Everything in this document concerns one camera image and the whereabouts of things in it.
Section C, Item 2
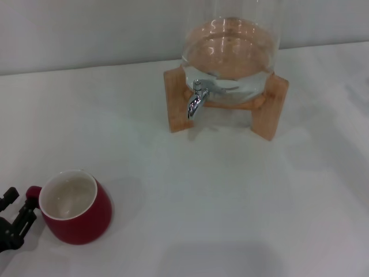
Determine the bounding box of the red ceramic cup white inside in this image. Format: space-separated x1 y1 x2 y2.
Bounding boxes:
26 169 113 246

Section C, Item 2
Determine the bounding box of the clear glass water dispenser jar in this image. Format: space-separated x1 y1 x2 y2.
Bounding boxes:
180 0 283 103

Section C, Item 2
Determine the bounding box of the wooden dispenser stand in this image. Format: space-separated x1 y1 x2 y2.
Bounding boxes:
163 65 289 141

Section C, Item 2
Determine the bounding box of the chrome faucet tap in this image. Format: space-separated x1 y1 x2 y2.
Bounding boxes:
186 79 227 120

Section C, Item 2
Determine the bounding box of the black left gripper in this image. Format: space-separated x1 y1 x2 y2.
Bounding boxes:
0 186 39 252

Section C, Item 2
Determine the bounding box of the white tablecloth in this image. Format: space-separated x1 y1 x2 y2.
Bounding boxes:
0 40 369 277

